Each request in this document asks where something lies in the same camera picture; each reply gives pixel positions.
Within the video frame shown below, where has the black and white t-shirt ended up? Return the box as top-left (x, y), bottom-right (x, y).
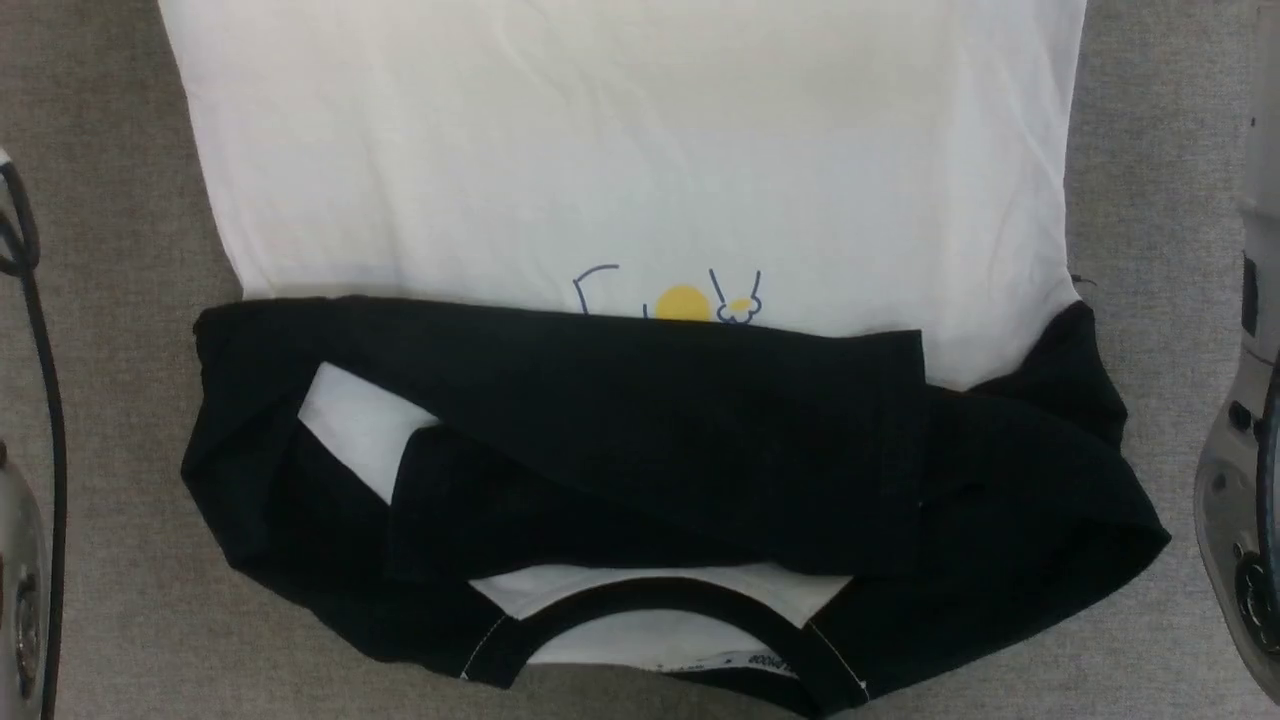
top-left (158, 0), bottom-right (1174, 720)

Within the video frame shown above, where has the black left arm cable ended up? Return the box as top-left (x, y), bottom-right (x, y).
top-left (0, 158), bottom-right (70, 720)

